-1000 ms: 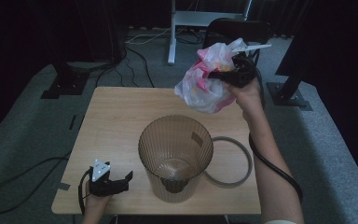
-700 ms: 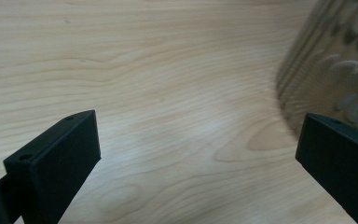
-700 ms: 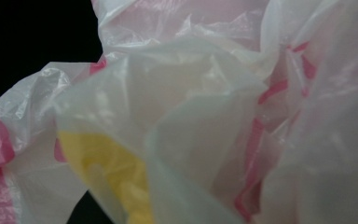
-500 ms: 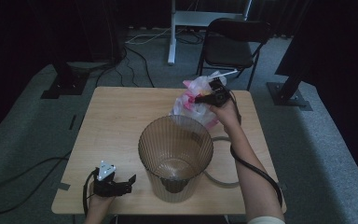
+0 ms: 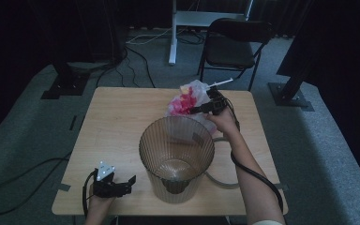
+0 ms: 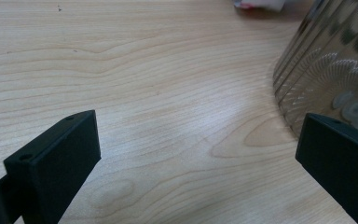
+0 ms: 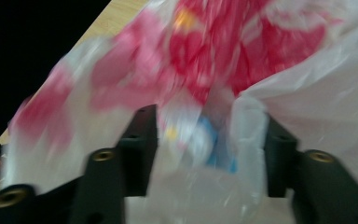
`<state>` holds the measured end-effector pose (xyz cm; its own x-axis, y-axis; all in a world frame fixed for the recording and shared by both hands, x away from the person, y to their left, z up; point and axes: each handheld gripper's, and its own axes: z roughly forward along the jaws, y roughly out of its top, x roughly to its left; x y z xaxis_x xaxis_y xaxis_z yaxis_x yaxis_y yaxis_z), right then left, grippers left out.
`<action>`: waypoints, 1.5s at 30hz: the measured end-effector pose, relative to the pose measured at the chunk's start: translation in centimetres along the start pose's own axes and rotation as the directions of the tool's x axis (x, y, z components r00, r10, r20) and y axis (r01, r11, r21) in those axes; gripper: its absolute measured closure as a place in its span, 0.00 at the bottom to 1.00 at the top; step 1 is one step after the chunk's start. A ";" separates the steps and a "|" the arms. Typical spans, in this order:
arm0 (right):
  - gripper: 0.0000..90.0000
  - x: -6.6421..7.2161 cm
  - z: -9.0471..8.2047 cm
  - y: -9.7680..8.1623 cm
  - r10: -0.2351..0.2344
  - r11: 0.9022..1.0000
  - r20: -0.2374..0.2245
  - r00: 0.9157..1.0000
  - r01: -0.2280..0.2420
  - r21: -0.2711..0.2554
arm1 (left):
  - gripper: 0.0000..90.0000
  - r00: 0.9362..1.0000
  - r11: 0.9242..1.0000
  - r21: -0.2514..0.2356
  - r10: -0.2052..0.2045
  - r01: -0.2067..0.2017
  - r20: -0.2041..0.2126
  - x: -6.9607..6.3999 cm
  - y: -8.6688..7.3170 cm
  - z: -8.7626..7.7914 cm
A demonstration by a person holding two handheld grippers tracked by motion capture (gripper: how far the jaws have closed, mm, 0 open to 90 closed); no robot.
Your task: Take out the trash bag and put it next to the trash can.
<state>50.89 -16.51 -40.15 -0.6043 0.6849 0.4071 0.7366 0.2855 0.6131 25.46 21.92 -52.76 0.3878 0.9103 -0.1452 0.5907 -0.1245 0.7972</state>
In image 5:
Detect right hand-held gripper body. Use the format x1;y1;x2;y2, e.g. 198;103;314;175
204;78;234;116

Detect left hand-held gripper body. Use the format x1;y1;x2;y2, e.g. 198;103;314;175
92;161;132;199

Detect clear plastic bin bag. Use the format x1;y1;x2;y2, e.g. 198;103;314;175
164;79;218;135

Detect brown ribbed translucent bin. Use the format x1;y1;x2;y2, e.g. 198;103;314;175
138;115;216;204

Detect grey bin ring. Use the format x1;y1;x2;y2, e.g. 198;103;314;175
203;136;242;190

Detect person's left hand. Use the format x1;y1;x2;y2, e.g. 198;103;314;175
86;185;117;217

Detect person's right hand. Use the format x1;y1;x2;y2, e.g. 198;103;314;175
205;107;240;142

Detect red and pink crumpled wrappers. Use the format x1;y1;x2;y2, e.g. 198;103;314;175
168;86;199;117

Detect grey tape patch on bin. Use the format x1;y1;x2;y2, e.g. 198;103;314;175
191;131;206;148

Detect black folding chair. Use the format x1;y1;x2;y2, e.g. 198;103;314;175
197;18;275;92

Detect black floor tape strip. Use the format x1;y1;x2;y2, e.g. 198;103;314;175
68;114;78;131

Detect left hand-held gripper black cable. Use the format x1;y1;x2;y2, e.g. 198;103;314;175
82;169;98;218

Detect hand-held gripper black cable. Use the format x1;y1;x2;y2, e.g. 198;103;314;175
224;97;285;214
82;169;98;218

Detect black stand with base plate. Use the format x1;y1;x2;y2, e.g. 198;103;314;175
267;0;315;113
40;60;91;100

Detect thin black floor cables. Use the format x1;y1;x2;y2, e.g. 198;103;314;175
96;46;156;89

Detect white desk frame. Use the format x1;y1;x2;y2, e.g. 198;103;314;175
168;0;255;66

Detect white floor cable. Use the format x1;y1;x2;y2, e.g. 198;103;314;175
126;27;173;46

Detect right hand-held gripper black cable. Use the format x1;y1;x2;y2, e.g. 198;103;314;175
224;97;285;214

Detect thick black floor cable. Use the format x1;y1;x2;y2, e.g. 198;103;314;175
0;152;73;216

